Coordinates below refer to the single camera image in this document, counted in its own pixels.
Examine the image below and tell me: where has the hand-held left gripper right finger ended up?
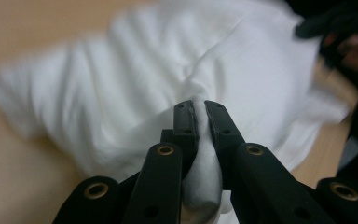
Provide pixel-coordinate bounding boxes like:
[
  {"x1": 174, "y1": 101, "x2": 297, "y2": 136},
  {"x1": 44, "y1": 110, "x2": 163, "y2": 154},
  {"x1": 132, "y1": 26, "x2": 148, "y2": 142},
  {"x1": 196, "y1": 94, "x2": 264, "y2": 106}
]
[{"x1": 204, "y1": 100, "x2": 246, "y2": 190}]

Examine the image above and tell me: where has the white skirt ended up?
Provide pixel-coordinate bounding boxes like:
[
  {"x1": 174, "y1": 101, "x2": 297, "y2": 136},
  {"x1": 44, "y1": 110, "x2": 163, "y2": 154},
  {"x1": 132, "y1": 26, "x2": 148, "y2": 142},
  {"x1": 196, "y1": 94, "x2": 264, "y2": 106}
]
[{"x1": 0, "y1": 0, "x2": 351, "y2": 224}]

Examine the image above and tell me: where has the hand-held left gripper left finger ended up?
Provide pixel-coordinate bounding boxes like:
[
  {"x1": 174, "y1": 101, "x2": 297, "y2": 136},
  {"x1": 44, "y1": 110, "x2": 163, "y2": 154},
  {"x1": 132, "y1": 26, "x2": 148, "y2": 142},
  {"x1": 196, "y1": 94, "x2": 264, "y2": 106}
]
[{"x1": 160, "y1": 100, "x2": 199, "y2": 178}]

